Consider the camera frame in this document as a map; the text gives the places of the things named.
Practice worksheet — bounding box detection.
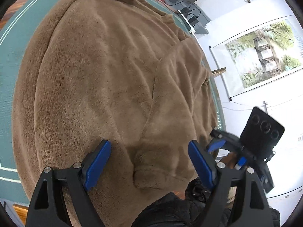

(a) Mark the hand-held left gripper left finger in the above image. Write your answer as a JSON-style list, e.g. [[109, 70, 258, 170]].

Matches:
[[26, 139, 112, 227]]

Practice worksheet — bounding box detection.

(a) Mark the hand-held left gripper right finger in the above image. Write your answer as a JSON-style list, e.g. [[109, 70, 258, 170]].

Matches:
[[188, 139, 271, 227]]

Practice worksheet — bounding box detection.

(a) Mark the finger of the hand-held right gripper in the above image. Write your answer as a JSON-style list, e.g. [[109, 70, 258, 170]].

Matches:
[[206, 128, 241, 153]]

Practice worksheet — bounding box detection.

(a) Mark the brown fleece garment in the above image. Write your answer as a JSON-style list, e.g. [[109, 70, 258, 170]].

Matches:
[[11, 0, 219, 227]]

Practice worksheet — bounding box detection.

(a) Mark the black jacket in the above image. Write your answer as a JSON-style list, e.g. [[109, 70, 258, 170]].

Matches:
[[138, 177, 281, 227]]

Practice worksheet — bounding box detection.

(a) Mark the light wooden chair backrest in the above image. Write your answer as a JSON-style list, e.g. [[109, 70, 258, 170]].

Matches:
[[211, 67, 227, 77]]

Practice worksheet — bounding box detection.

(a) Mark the hanging scroll painting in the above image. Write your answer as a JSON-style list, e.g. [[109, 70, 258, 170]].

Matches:
[[209, 15, 303, 101]]

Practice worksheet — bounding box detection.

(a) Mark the green table mat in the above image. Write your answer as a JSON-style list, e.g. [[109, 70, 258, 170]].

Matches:
[[0, 0, 224, 205]]

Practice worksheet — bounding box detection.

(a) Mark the white power strip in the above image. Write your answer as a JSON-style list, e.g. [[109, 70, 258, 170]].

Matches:
[[175, 9, 196, 35]]

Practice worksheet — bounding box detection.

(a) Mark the white door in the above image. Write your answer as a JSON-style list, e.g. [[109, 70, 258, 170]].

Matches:
[[196, 0, 295, 26]]

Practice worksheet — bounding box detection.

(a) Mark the white wall socket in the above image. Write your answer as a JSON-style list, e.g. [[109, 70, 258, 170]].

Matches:
[[265, 100, 275, 114]]

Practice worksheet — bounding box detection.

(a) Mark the black charger cable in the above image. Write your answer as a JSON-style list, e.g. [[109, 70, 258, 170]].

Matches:
[[189, 8, 202, 19], [166, 1, 193, 11]]

